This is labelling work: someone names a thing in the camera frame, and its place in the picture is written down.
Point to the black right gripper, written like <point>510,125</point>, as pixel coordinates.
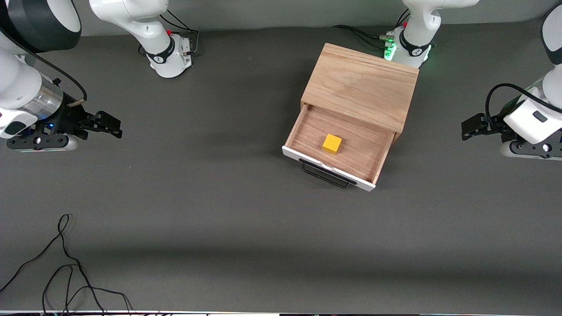
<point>71,117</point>

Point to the wooden drawer cabinet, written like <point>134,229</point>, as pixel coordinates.
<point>360,83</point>

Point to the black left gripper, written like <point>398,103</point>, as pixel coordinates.
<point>494,123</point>

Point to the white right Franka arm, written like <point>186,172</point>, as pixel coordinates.
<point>17,83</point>

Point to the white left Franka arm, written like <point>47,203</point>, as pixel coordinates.
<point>415,26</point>

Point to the yellow cube block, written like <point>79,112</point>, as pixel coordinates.
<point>332,144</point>

